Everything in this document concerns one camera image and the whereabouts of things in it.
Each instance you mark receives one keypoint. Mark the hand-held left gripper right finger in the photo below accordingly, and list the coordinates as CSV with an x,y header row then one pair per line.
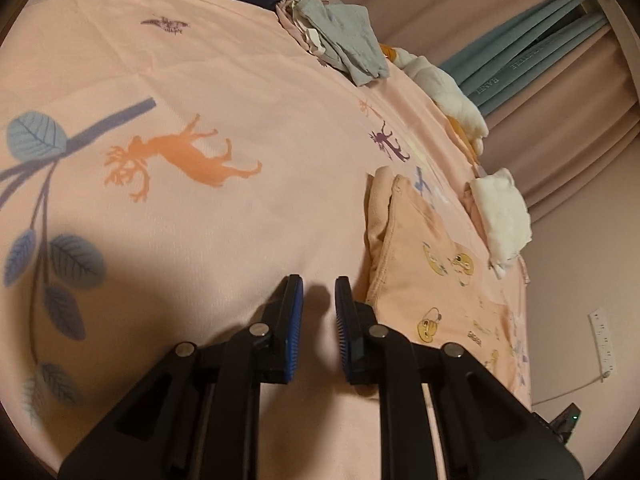
x,y
347,330

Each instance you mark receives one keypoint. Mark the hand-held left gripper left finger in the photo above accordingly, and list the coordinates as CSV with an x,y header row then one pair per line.
x,y
290,330

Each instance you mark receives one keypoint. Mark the orange printed baby garment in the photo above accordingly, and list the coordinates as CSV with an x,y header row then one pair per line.
x,y
425,280

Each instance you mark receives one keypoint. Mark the white folded clothes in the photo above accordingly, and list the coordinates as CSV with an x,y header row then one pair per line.
x,y
500,215

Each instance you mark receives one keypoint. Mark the white goose plush toy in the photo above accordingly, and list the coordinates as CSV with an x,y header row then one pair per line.
x,y
450,95

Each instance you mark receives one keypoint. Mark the pink animal print blanket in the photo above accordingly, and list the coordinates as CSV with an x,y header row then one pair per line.
x,y
200,85

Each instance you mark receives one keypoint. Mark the beige curtain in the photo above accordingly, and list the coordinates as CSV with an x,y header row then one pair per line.
x,y
575,150

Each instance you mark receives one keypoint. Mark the grey garment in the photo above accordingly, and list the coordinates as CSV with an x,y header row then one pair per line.
x,y
350,35

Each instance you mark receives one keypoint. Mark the teal curtain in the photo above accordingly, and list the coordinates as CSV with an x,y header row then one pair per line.
x,y
525,55

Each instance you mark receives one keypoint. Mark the white wall power strip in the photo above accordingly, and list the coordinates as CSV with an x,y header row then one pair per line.
x,y
602,345

